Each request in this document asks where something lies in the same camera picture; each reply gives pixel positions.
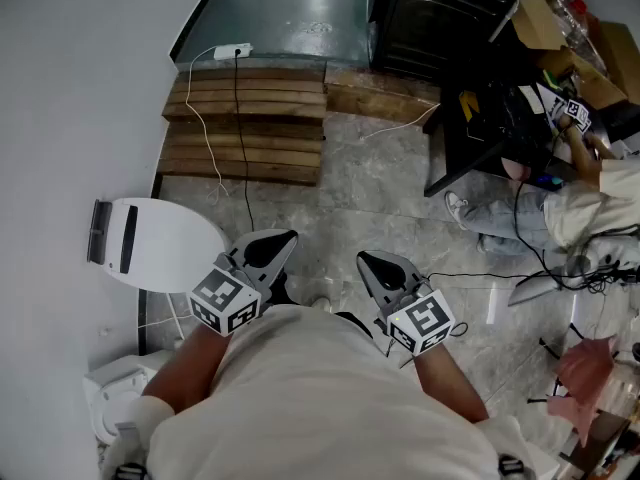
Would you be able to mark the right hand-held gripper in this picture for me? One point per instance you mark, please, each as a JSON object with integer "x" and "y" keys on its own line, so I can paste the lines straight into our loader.
{"x": 425, "y": 320}

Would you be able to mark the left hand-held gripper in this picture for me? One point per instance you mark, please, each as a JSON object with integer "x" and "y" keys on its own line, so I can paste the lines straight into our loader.
{"x": 225, "y": 300}

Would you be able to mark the person's left forearm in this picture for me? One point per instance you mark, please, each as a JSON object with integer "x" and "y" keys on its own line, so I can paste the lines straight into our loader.
{"x": 190, "y": 368}

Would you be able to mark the person's right forearm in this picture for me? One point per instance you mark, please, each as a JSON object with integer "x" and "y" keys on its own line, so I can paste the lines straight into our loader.
{"x": 450, "y": 388}

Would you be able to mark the person's black trousers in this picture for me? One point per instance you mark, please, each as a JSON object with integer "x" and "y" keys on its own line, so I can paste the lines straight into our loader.
{"x": 281, "y": 290}

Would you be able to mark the person's white shoe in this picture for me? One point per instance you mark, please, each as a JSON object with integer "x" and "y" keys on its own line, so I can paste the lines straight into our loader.
{"x": 321, "y": 303}

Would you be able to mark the person's beige shirt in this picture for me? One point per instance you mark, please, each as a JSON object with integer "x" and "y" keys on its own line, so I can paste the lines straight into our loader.
{"x": 320, "y": 398}

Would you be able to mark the grey metal sheet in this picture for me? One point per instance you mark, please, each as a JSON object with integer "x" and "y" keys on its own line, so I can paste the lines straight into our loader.
{"x": 532, "y": 288}

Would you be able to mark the black table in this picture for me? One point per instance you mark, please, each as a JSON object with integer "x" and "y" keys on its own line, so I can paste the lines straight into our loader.
{"x": 480, "y": 153}

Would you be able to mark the wooden plank ramp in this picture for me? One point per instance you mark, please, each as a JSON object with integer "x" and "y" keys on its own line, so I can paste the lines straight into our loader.
{"x": 380, "y": 98}

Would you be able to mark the black folding rack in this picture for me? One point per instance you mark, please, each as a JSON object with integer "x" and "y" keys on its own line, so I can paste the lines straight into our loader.
{"x": 547, "y": 349}

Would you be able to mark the yellow black object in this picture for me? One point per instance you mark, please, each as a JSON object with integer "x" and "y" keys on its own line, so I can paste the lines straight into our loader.
{"x": 469, "y": 105}

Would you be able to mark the white power strip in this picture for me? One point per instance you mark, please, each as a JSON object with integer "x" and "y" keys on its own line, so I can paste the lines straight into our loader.
{"x": 230, "y": 52}

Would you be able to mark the pink cloth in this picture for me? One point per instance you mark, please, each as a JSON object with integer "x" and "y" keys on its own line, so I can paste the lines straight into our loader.
{"x": 585, "y": 373}

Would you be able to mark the white paper sheets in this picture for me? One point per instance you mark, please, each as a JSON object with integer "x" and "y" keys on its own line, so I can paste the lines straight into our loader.
{"x": 542, "y": 103}

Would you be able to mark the black washing machine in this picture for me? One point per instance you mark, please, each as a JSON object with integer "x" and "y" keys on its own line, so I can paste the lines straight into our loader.
{"x": 440, "y": 18}

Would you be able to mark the brown wooden stand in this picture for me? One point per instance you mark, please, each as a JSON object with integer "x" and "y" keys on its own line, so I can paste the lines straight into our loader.
{"x": 600, "y": 433}

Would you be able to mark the white metal rod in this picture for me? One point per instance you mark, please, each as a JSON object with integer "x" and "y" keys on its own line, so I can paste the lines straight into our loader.
{"x": 504, "y": 22}

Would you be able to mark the large open cardboard box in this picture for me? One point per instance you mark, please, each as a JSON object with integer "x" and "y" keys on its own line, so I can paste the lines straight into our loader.
{"x": 537, "y": 18}

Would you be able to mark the clear plastic bottles bag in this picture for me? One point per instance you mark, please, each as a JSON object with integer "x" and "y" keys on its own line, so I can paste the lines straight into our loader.
{"x": 575, "y": 23}

